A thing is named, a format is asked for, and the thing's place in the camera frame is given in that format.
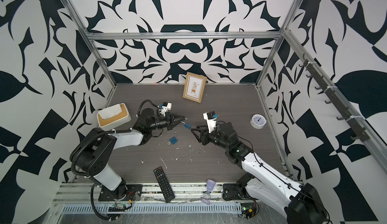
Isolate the small blue padlock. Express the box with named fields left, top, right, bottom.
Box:
left=181, top=121, right=191, bottom=130

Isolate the white alarm clock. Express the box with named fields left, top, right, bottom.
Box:
left=250, top=114, right=267, bottom=129

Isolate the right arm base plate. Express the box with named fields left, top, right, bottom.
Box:
left=222, top=183, right=257, bottom=201

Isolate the black wall hook rail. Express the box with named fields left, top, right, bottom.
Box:
left=300, top=59, right=370, bottom=142

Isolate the white tissue box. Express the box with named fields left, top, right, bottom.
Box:
left=97, top=103, right=132, bottom=131

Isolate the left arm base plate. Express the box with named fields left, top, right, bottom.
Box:
left=98, top=184, right=143, bottom=201

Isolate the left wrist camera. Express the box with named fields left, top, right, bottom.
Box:
left=158, top=102, right=172, bottom=117

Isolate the black remote control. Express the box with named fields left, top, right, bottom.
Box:
left=153, top=167, right=175, bottom=203

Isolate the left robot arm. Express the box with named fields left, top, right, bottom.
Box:
left=70, top=108, right=185, bottom=200

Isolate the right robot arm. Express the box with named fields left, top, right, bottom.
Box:
left=191, top=123, right=331, bottom=224

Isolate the purple hourglass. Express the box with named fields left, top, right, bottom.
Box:
left=201, top=179, right=216, bottom=205

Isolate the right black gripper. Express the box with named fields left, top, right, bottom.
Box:
left=192, top=124, right=232, bottom=152

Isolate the wooden picture frame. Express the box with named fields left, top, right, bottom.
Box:
left=183, top=72, right=207, bottom=103

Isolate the large blue padlock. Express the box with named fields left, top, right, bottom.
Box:
left=168, top=131, right=179, bottom=145

